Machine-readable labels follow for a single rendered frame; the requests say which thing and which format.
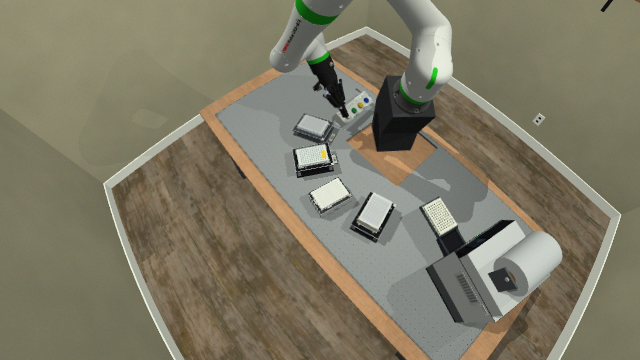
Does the grey button panel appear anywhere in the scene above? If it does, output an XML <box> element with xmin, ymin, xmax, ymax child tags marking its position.
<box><xmin>332</xmin><ymin>88</ymin><xmax>373</xmax><ymax>131</ymax></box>

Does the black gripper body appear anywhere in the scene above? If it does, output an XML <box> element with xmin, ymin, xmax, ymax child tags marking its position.
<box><xmin>317</xmin><ymin>68</ymin><xmax>338</xmax><ymax>93</ymax></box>

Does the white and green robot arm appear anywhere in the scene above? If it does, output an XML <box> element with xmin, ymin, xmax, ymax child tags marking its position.
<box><xmin>270</xmin><ymin>0</ymin><xmax>453</xmax><ymax>114</ymax></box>

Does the white roll of film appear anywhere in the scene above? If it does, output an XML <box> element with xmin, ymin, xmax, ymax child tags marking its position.
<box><xmin>493</xmin><ymin>231</ymin><xmax>562</xmax><ymax>297</ymax></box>

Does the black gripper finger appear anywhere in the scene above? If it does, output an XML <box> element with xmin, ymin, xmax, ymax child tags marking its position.
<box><xmin>323</xmin><ymin>85</ymin><xmax>348</xmax><ymax>118</ymax></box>
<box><xmin>334</xmin><ymin>79</ymin><xmax>349</xmax><ymax>117</ymax></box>

